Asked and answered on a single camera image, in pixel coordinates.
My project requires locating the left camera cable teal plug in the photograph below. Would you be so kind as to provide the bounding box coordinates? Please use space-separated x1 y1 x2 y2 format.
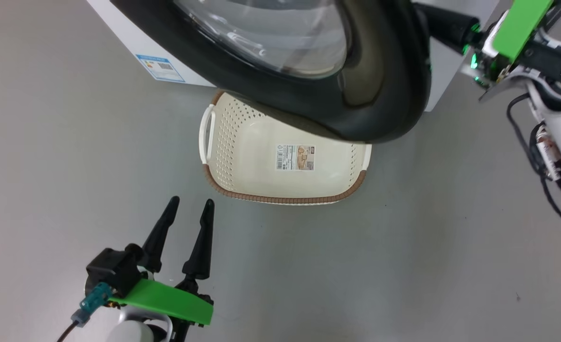
55 283 112 342

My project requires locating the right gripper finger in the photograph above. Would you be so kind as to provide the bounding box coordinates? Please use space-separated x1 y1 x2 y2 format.
413 2 480 54

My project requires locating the black glass washing machine door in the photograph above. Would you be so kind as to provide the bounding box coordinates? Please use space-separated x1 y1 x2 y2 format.
111 0 432 144

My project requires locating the cream perforated laundry basket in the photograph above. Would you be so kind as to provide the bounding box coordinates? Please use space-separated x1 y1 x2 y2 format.
198 90 372 206

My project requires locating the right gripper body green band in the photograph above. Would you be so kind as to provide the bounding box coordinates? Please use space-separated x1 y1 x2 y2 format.
461 0 561 103

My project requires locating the blue energy label sticker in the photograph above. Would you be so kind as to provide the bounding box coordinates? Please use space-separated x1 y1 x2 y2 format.
136 54 185 83

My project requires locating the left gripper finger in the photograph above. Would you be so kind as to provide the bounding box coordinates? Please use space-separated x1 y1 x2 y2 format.
141 196 180 274
182 199 215 281

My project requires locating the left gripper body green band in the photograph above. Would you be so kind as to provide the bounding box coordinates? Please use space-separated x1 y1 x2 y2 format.
111 278 214 342

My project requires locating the paper label in basket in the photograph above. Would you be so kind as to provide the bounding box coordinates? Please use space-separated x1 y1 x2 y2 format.
275 145 316 171

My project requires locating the white front-load washing machine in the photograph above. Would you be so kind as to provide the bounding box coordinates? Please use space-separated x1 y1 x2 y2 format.
87 0 499 113

